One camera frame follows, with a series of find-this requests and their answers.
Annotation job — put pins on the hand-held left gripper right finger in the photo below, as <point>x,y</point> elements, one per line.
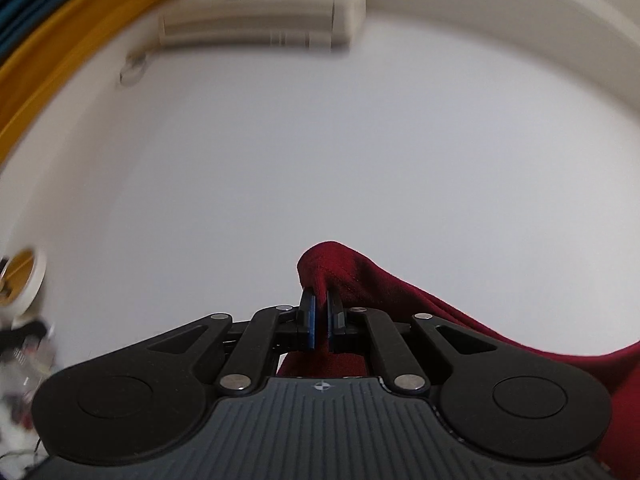
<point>333,320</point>

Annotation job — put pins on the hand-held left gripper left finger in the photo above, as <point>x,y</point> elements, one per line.
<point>310,320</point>

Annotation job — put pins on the dark red garment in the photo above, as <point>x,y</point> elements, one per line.
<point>400,300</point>

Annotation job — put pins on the cluster of cosmetic bottles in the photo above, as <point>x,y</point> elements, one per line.
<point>25,375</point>

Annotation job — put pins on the white tape roll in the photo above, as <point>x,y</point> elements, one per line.
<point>20,267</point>

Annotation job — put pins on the white air conditioner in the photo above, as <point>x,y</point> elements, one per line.
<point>260,15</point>

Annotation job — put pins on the yellow curtain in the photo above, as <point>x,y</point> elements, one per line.
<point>50,70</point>

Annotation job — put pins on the teal curtain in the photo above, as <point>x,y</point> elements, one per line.
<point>30,5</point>

